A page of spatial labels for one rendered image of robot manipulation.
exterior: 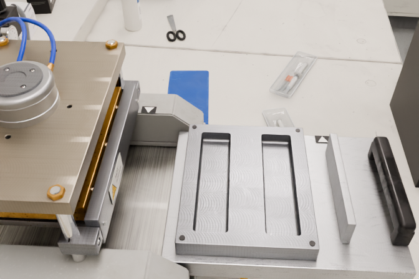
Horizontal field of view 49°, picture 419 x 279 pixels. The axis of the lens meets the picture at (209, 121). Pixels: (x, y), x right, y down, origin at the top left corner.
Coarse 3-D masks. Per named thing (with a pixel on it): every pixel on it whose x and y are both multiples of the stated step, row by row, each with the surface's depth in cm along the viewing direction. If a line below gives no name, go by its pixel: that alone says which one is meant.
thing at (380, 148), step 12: (372, 144) 64; (384, 144) 62; (372, 156) 64; (384, 156) 60; (384, 168) 59; (396, 168) 59; (384, 180) 58; (396, 180) 57; (384, 192) 58; (396, 192) 56; (396, 204) 55; (408, 204) 55; (396, 216) 54; (408, 216) 53; (396, 228) 54; (408, 228) 52; (396, 240) 54; (408, 240) 54
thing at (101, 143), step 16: (112, 96) 62; (112, 112) 59; (96, 160) 53; (96, 176) 53; (80, 192) 50; (80, 208) 48; (0, 224) 51; (16, 224) 51; (32, 224) 51; (48, 224) 51; (80, 224) 50
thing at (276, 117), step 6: (282, 108) 103; (264, 114) 102; (270, 114) 102; (276, 114) 102; (282, 114) 102; (288, 114) 102; (270, 120) 100; (276, 120) 100; (282, 120) 100; (288, 120) 100; (270, 126) 99; (276, 126) 99; (282, 126) 99; (288, 126) 99
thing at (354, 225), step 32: (320, 160) 65; (352, 160) 65; (320, 192) 61; (352, 192) 61; (320, 224) 57; (352, 224) 52; (384, 224) 57; (192, 256) 54; (320, 256) 54; (352, 256) 54; (384, 256) 54
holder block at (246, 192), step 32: (192, 128) 66; (224, 128) 66; (256, 128) 66; (288, 128) 66; (192, 160) 62; (224, 160) 64; (256, 160) 62; (288, 160) 64; (192, 192) 58; (224, 192) 60; (256, 192) 58; (288, 192) 60; (192, 224) 54; (224, 224) 56; (256, 224) 54; (288, 224) 56; (224, 256) 54; (256, 256) 53; (288, 256) 53
